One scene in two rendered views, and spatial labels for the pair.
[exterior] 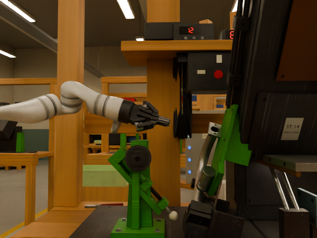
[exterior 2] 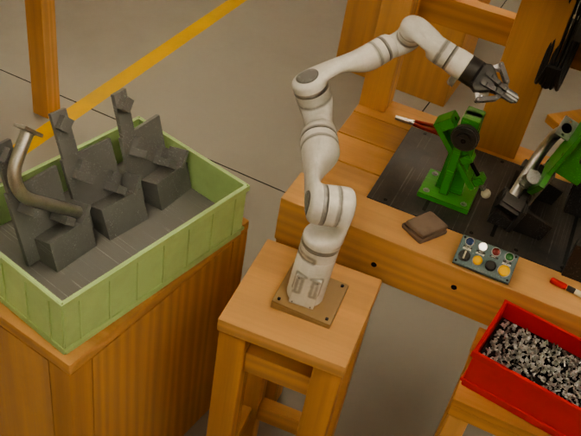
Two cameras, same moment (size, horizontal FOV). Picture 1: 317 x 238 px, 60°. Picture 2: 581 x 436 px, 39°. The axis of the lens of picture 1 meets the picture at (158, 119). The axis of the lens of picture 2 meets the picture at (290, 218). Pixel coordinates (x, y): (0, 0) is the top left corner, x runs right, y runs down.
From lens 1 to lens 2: 152 cm
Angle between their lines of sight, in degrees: 45
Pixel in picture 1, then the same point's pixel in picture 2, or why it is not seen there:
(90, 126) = (426, 10)
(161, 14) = not seen: outside the picture
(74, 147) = not seen: hidden behind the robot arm
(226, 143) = (561, 159)
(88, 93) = (430, 42)
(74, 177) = (389, 80)
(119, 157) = (446, 126)
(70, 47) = not seen: outside the picture
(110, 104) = (453, 63)
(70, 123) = (400, 12)
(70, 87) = (411, 32)
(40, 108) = (376, 61)
